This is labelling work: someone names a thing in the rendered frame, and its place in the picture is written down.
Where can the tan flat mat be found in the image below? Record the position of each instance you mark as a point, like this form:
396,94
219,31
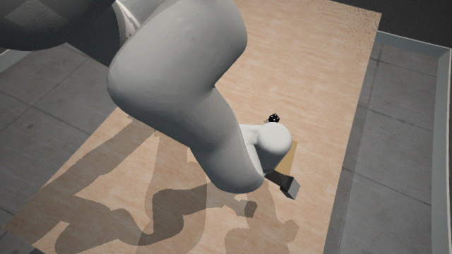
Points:
284,166

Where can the black die with white pips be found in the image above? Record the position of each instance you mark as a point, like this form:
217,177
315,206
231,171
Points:
274,118

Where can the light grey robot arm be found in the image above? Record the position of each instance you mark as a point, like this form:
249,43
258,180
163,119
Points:
163,74

